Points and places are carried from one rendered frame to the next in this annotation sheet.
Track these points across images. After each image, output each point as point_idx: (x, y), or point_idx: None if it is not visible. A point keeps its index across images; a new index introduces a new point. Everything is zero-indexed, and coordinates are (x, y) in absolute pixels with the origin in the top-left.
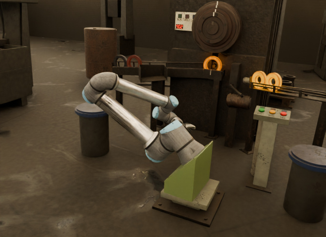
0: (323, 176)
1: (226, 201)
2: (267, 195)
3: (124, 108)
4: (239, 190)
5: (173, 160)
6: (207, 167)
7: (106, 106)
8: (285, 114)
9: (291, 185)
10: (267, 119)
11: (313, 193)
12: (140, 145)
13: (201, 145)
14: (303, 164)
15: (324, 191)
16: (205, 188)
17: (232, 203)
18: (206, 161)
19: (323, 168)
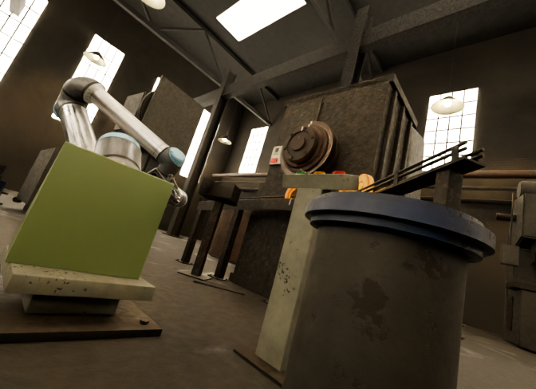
0: (395, 253)
1: (135, 343)
2: (262, 385)
3: (88, 126)
4: (205, 348)
5: (166, 288)
6: (133, 229)
7: (65, 115)
8: (340, 171)
9: (298, 314)
10: (303, 182)
11: (352, 335)
12: (155, 271)
13: (132, 166)
14: (321, 200)
15: (406, 343)
16: (100, 276)
17: (139, 351)
18: (130, 207)
19: (384, 200)
